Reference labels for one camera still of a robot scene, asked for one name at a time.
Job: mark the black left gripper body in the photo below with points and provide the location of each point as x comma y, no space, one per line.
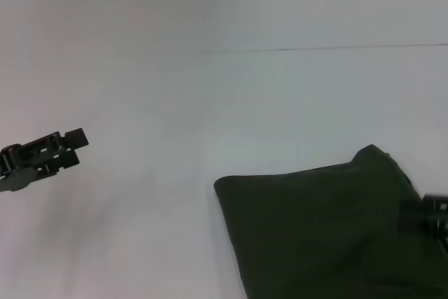
15,169

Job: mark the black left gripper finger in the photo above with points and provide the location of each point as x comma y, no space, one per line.
59,143
64,163

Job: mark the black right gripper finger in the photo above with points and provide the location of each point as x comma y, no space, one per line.
430,213

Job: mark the dark green FREE t-shirt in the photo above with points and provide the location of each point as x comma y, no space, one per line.
315,236

